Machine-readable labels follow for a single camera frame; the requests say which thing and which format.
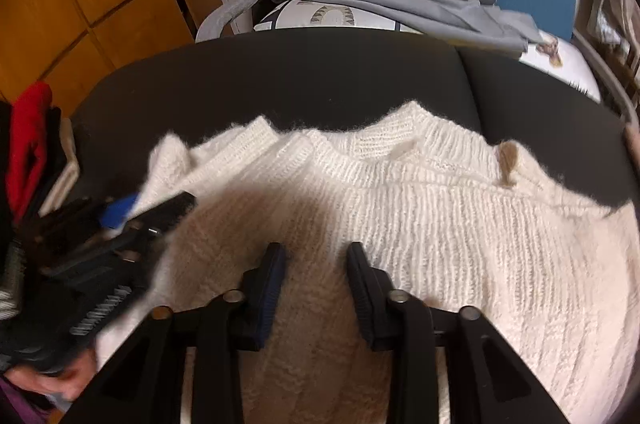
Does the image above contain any pink knit sweater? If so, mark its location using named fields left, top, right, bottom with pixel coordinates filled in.
left=622, top=121, right=640, bottom=155

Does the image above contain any red folded sweater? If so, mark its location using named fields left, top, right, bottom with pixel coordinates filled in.
left=6, top=82, right=53, bottom=219

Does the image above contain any white printed cushion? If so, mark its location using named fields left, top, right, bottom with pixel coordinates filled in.
left=252, top=0, right=603, bottom=102

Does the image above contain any black striped wrist wrap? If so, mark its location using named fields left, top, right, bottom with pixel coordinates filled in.
left=0, top=244, right=23, bottom=320

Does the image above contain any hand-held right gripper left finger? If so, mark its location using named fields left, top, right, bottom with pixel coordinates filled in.
left=60, top=242, right=288, bottom=424

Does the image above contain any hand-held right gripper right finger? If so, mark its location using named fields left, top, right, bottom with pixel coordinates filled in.
left=346, top=242, right=571, bottom=424

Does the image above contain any grey-blue garment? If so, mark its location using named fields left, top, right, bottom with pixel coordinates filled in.
left=270, top=0, right=546, bottom=54

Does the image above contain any person's left hand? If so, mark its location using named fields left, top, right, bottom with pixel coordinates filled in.
left=5, top=346, right=98, bottom=405

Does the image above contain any white knit sweater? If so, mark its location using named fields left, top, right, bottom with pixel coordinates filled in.
left=92, top=100, right=640, bottom=424

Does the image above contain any person's purple clothing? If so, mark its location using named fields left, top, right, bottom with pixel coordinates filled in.
left=0, top=376, right=56, bottom=424

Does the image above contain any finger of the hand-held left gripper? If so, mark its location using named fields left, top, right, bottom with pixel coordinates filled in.
left=90, top=190, right=197, bottom=255
left=30, top=193, right=141, bottom=245

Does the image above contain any beige folded garment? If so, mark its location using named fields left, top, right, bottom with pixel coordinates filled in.
left=37, top=119, right=81, bottom=217

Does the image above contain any black folded garment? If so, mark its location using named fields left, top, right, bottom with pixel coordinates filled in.
left=35, top=106, right=68, bottom=215

